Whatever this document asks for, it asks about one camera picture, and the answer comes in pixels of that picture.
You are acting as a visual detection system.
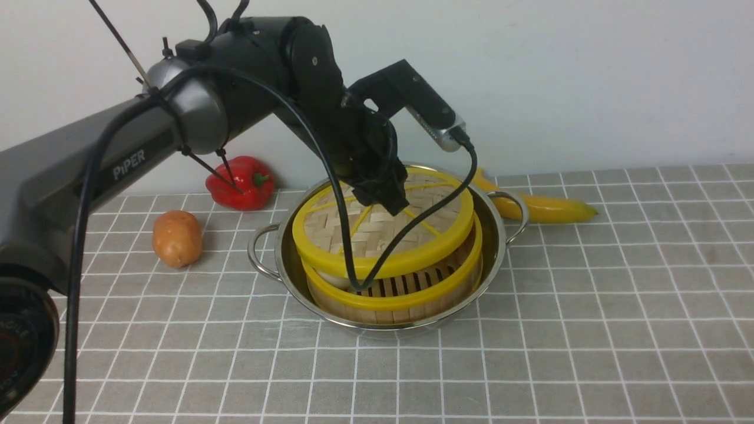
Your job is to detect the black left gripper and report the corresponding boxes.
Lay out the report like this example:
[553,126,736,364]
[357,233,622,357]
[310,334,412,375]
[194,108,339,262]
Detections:
[306,91,409,216]

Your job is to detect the brown potato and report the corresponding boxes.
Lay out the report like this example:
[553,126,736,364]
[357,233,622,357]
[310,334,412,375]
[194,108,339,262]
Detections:
[153,210,204,269]

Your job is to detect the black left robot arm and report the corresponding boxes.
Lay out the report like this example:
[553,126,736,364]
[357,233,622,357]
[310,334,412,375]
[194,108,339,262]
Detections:
[2,16,408,421]

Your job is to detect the bamboo steamer basket yellow rim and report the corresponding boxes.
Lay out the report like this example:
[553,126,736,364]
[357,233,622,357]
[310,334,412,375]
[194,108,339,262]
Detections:
[303,216,483,326]

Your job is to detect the red bell pepper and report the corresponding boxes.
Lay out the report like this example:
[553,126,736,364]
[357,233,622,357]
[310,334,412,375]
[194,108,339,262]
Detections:
[205,155,275,211]

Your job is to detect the yellow banana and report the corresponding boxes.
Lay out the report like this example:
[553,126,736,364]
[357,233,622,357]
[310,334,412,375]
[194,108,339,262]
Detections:
[492,193,600,224]

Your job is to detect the grey checkered tablecloth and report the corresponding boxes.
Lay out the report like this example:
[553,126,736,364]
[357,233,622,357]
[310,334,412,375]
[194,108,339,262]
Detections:
[76,164,753,423]

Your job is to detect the stainless steel pot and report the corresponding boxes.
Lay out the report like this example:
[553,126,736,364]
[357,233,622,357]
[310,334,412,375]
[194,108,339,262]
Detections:
[247,180,530,340]

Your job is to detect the white bun near rim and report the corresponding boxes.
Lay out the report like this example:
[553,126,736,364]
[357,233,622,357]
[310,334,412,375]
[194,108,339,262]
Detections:
[315,269,351,292]

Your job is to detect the woven bamboo steamer lid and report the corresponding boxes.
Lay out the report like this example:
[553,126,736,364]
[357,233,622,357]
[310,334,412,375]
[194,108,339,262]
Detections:
[292,166,474,281]

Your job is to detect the black camera cable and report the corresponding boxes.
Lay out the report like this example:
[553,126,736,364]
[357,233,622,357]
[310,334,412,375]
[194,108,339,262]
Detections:
[62,59,479,424]

